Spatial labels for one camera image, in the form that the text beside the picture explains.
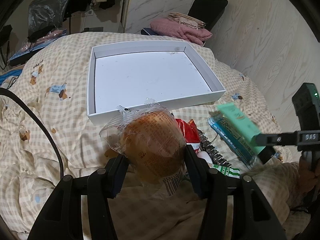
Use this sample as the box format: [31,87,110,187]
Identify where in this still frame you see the blue white biscuit package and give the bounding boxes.
[208,114,256,168]

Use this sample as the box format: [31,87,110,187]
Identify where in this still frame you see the green hand cream tube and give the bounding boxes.
[217,103,265,157]

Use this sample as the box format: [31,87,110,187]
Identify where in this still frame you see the green candy stick package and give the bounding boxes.
[208,163,240,179]

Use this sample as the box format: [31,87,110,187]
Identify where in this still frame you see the dark plastic hair claw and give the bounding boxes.
[197,129,231,167]

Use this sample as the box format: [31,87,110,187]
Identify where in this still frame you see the white earbuds case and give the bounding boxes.
[197,151,213,164]

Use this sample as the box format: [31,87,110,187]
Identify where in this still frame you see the red snack packet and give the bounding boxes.
[176,118,201,153]

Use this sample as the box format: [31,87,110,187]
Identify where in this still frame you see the packaged bread bun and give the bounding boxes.
[99,99,187,198]

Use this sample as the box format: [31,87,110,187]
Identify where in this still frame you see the person's right hand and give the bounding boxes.
[292,156,319,207]

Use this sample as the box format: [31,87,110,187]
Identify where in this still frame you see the white shallow cardboard box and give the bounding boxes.
[87,40,226,126]

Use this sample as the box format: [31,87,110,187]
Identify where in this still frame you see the checkered bear print quilt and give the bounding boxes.
[1,33,309,239]

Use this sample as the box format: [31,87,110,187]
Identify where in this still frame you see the folded beige cloth stack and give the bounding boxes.
[167,12,206,29]

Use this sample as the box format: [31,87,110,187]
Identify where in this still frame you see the pink folded blanket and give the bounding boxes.
[150,18,212,46]

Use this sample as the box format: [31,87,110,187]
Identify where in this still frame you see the blue book under blanket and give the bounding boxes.
[140,28,159,36]

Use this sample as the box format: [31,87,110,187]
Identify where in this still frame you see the black hanging bag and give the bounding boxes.
[0,24,12,70]

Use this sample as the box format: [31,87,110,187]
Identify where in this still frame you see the black plastic covered chair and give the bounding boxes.
[28,0,69,42]

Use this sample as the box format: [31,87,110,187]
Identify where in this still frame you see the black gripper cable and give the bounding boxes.
[0,87,65,181]

